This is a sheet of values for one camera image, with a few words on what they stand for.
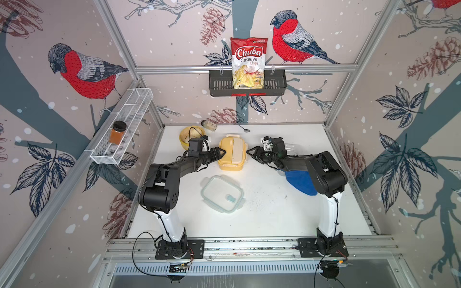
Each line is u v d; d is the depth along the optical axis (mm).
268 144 925
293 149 1126
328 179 552
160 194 489
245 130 1180
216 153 878
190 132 1104
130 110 858
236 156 959
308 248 740
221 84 946
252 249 753
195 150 781
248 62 854
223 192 910
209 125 1175
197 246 745
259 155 901
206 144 815
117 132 658
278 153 830
